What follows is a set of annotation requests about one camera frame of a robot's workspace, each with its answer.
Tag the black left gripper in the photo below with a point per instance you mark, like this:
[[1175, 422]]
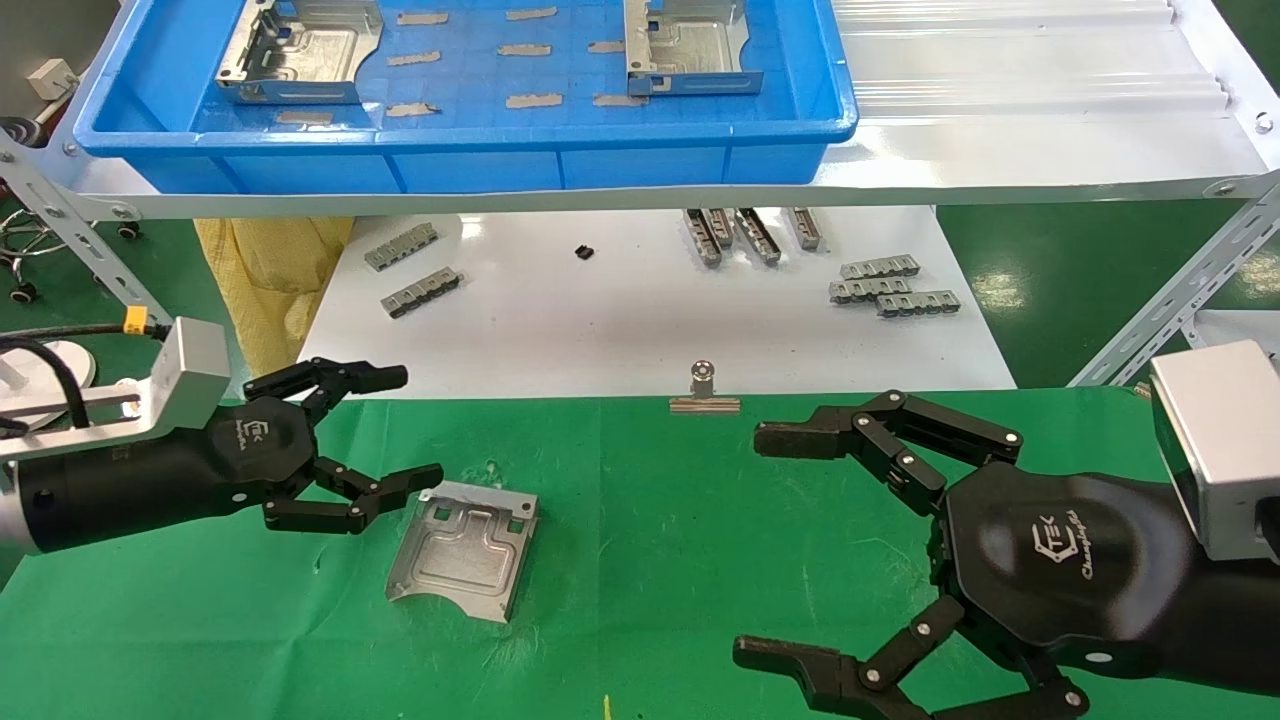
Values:
[[260, 450]]

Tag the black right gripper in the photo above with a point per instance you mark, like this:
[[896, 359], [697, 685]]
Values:
[[1060, 570]]

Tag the curved-edge metal bracket part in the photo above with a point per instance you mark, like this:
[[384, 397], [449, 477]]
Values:
[[460, 560]]

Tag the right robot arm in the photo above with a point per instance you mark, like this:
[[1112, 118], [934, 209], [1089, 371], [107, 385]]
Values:
[[1240, 620]]

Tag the green cloth mat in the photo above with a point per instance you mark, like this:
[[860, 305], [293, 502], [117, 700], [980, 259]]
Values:
[[680, 560]]

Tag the grey connector strip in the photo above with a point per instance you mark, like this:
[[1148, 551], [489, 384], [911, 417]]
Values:
[[702, 238], [920, 304], [757, 236], [880, 267], [422, 292], [868, 290], [722, 226], [400, 247], [804, 228]]

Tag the silver binder clip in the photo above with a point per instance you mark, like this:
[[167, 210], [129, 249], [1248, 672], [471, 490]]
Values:
[[704, 402]]

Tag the blue plastic bin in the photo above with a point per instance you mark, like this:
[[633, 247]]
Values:
[[480, 165]]

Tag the white round stand base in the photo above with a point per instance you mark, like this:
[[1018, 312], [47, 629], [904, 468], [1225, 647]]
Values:
[[78, 362]]

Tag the chair base with casters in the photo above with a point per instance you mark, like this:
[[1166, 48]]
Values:
[[128, 231]]

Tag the grey tape strip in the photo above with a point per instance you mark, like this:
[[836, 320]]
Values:
[[413, 58], [523, 49], [412, 110], [534, 100], [606, 46], [620, 100], [530, 14], [422, 18], [305, 117]]

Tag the white metal rack shelf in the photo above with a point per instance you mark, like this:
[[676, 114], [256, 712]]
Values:
[[1000, 135]]

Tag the perforated steel rack post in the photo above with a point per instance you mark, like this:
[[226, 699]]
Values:
[[1180, 290], [90, 250]]

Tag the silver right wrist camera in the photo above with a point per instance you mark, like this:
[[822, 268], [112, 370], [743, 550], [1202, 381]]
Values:
[[1220, 440]]

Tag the white wall box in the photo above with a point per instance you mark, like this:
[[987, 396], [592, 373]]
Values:
[[52, 78]]

